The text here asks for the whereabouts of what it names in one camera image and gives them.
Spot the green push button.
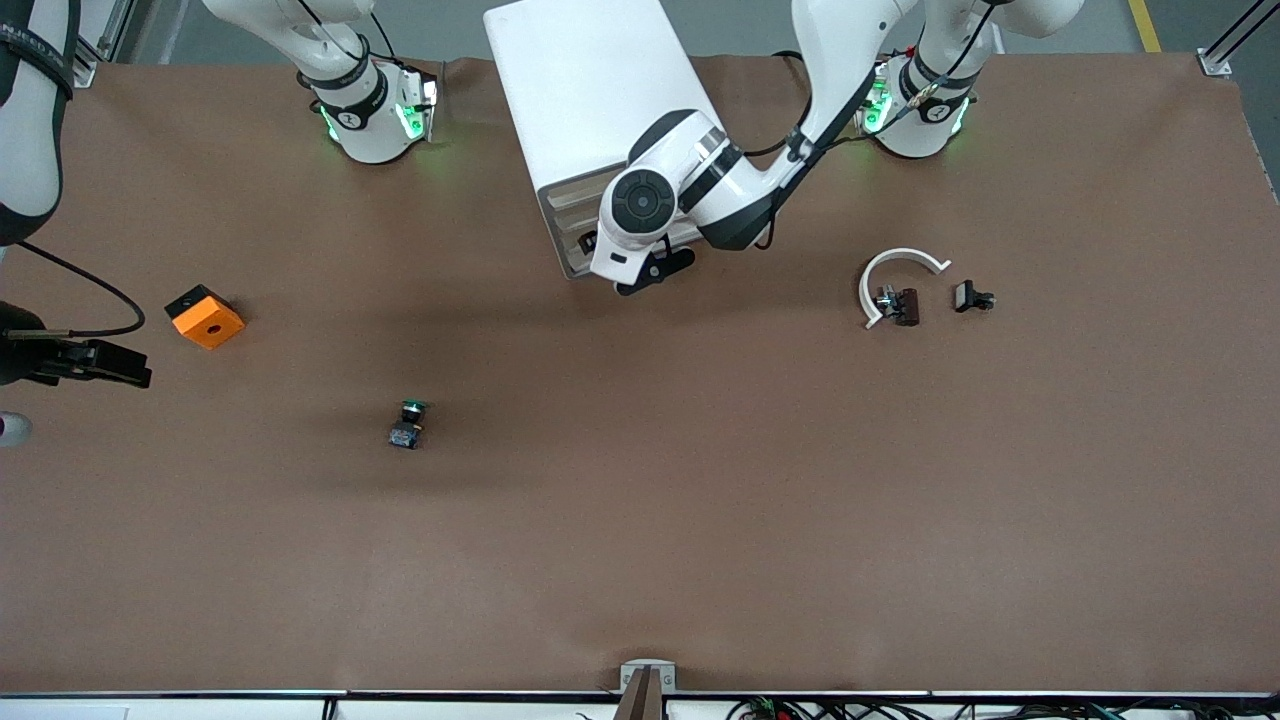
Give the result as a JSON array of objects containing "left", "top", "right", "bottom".
[{"left": 388, "top": 398, "right": 431, "bottom": 451}]

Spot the orange black square box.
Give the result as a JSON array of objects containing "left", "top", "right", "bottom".
[{"left": 165, "top": 284, "right": 246, "bottom": 351}]

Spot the brown table mat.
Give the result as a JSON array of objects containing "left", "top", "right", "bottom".
[{"left": 0, "top": 52, "right": 1280, "bottom": 696}]

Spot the white curved plastic piece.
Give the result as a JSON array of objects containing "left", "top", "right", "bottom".
[{"left": 858, "top": 247, "right": 953, "bottom": 330}]

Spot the aluminium frame profile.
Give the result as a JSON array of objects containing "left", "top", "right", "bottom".
[
  {"left": 1197, "top": 0, "right": 1280, "bottom": 77},
  {"left": 70, "top": 0, "right": 136, "bottom": 89}
]

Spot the white table edge rail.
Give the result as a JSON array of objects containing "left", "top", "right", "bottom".
[{"left": 0, "top": 690, "right": 1280, "bottom": 720}]

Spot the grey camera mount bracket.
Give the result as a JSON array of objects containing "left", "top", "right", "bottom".
[{"left": 615, "top": 659, "right": 678, "bottom": 720}]

